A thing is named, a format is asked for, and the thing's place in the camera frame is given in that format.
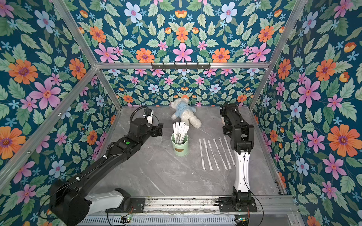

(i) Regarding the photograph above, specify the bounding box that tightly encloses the green metal straw cup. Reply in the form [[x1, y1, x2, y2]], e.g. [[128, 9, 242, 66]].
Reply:
[[171, 134, 189, 156]]

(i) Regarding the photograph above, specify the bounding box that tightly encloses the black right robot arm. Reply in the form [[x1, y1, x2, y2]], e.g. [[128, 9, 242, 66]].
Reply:
[[220, 103, 255, 209]]

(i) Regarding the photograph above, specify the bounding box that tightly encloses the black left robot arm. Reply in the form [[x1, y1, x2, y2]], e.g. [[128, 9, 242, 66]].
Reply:
[[49, 118, 163, 226]]

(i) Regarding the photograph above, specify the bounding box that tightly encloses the bundle of wrapped straws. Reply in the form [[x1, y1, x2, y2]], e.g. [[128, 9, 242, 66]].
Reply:
[[173, 122, 189, 144]]

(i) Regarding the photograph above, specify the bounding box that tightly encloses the white teddy bear blue shirt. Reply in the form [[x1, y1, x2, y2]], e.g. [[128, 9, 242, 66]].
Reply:
[[170, 98, 202, 129]]

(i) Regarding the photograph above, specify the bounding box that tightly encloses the black wall hook rail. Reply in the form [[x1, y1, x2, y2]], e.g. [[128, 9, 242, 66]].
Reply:
[[151, 63, 211, 70]]

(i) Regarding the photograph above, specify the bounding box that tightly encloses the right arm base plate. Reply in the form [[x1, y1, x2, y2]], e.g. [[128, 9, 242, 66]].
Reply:
[[216, 197, 257, 213]]

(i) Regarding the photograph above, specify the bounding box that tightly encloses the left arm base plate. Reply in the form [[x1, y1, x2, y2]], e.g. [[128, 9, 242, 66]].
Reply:
[[107, 197, 146, 214]]

